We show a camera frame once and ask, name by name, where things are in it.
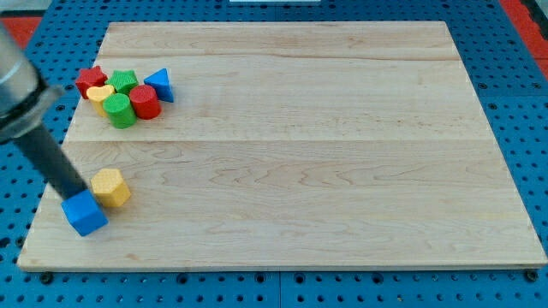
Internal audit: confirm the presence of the yellow hexagon block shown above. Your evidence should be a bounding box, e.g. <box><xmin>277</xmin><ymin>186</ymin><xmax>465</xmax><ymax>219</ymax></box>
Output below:
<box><xmin>91</xmin><ymin>169</ymin><xmax>131</xmax><ymax>207</ymax></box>

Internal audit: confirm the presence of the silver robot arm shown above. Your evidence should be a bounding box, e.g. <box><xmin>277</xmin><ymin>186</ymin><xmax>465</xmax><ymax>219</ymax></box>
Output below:
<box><xmin>1</xmin><ymin>25</ymin><xmax>64</xmax><ymax>142</ymax></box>

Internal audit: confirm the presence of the wooden board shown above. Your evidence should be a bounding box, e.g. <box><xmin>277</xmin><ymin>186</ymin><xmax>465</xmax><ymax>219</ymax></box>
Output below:
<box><xmin>18</xmin><ymin>21</ymin><xmax>547</xmax><ymax>272</ymax></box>

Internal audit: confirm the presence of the blue triangle block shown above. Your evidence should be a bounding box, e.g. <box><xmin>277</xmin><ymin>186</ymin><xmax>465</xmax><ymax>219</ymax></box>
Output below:
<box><xmin>144</xmin><ymin>68</ymin><xmax>175</xmax><ymax>103</ymax></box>

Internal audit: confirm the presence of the red cylinder block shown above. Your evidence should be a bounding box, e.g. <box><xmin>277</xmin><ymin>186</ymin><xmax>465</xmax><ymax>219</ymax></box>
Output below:
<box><xmin>129</xmin><ymin>85</ymin><xmax>162</xmax><ymax>120</ymax></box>

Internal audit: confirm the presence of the green cylinder block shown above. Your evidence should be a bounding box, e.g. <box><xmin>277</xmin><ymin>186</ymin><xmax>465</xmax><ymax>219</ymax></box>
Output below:
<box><xmin>103</xmin><ymin>93</ymin><xmax>137</xmax><ymax>129</ymax></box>

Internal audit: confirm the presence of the green star block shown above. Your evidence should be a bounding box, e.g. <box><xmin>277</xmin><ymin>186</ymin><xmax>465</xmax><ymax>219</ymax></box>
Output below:
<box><xmin>105</xmin><ymin>70</ymin><xmax>139</xmax><ymax>95</ymax></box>

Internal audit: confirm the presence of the yellow heart block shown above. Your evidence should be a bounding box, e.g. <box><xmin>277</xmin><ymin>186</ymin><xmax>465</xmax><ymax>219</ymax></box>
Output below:
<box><xmin>86</xmin><ymin>85</ymin><xmax>116</xmax><ymax>117</ymax></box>

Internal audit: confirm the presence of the blue cube block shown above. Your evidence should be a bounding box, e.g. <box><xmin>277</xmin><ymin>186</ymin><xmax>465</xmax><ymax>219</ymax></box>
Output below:
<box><xmin>61</xmin><ymin>190</ymin><xmax>109</xmax><ymax>237</ymax></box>

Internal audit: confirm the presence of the red star block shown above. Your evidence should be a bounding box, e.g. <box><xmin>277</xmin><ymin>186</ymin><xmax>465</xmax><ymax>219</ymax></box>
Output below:
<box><xmin>74</xmin><ymin>66</ymin><xmax>108</xmax><ymax>99</ymax></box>

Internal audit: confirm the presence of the black pusher rod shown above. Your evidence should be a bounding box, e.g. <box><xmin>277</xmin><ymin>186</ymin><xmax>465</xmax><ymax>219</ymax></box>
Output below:
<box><xmin>13</xmin><ymin>124</ymin><xmax>87</xmax><ymax>199</ymax></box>

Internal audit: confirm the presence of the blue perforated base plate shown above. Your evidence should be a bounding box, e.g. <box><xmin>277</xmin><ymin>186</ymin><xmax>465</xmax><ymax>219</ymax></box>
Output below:
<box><xmin>1</xmin><ymin>1</ymin><xmax>547</xmax><ymax>307</ymax></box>

